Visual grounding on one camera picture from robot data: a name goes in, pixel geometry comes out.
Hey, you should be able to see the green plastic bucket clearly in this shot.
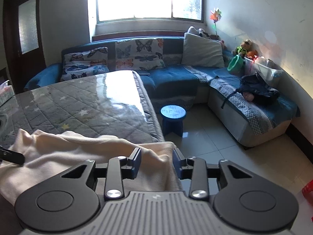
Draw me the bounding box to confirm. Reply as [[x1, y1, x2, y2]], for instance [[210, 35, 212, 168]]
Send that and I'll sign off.
[[227, 54, 245, 75]]

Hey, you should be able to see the grey pillow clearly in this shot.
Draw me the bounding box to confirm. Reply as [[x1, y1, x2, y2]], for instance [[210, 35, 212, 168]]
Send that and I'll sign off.
[[181, 33, 225, 68]]

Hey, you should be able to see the white tissue box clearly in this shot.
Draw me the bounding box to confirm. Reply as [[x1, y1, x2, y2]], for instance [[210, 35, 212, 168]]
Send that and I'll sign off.
[[0, 80, 14, 107]]

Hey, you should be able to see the patterned sofa cover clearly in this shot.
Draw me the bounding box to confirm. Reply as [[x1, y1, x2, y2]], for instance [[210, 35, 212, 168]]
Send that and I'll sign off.
[[183, 65, 297, 135]]

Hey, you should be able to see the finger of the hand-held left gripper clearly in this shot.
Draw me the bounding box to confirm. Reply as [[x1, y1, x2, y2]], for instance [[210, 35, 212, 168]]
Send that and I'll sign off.
[[0, 146, 25, 165]]

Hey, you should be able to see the dark wooden door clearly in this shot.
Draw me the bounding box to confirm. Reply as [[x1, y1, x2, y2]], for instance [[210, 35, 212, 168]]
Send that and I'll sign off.
[[2, 0, 47, 93]]

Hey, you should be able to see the butterfly print cushion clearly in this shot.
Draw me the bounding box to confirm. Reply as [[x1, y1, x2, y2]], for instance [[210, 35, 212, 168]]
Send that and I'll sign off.
[[60, 47, 110, 82], [115, 38, 165, 71]]

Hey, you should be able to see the dark blue clothing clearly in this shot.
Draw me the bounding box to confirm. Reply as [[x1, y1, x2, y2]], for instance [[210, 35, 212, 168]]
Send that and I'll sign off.
[[221, 73, 280, 108]]

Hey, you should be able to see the cream long-sleeved garment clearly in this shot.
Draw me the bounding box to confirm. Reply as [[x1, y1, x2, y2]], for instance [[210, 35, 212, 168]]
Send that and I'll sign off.
[[0, 128, 184, 207]]

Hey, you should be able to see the black and white plush toy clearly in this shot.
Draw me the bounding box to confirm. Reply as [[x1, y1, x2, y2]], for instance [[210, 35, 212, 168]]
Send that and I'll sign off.
[[188, 26, 212, 39]]

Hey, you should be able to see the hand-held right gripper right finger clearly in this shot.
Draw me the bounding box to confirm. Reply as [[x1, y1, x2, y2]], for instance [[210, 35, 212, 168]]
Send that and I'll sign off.
[[172, 148, 256, 201]]

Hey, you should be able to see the red plastic item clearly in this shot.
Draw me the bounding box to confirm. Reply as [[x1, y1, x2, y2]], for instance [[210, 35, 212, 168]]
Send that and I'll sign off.
[[302, 179, 313, 201]]

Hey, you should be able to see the white storage box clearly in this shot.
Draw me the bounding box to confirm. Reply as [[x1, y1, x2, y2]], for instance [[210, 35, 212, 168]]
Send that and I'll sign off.
[[243, 57, 284, 87]]

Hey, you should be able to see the brown plush toy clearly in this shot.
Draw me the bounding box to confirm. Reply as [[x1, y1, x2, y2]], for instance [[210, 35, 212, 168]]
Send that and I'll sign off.
[[232, 39, 252, 55]]

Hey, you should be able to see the blue round stool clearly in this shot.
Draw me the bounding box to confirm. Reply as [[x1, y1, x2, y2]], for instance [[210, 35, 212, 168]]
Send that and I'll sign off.
[[160, 105, 187, 137]]

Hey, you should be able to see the colourful pinwheel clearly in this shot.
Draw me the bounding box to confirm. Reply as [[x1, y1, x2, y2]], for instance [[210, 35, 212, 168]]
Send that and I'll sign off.
[[210, 8, 223, 38]]

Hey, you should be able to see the blue corner sofa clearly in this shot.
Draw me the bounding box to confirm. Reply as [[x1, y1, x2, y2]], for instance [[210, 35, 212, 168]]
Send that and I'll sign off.
[[23, 36, 300, 147]]

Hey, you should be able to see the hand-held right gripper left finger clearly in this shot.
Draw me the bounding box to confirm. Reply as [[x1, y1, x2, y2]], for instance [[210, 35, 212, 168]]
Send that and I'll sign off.
[[59, 147, 142, 201]]

